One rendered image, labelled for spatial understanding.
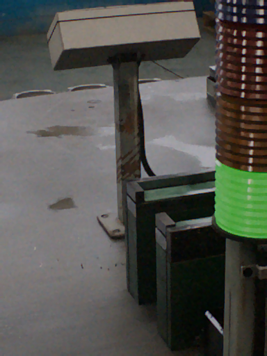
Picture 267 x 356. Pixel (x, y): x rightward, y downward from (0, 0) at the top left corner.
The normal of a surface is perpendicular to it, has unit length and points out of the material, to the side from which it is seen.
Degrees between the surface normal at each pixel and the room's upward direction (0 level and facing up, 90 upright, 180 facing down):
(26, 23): 90
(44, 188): 0
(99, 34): 58
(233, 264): 90
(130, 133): 90
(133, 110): 90
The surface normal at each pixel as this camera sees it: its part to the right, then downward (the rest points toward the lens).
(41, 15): 0.35, 0.32
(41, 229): -0.03, -0.94
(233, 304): -0.95, 0.13
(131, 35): 0.25, -0.22
